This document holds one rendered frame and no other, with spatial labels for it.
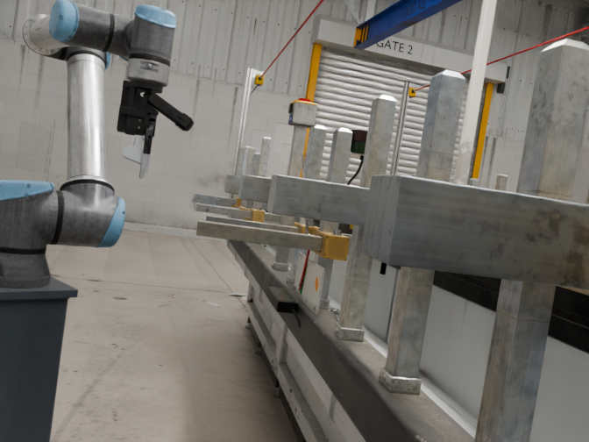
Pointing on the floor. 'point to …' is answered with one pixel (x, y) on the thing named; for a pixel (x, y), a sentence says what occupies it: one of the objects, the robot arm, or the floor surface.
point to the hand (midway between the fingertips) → (145, 174)
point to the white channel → (475, 91)
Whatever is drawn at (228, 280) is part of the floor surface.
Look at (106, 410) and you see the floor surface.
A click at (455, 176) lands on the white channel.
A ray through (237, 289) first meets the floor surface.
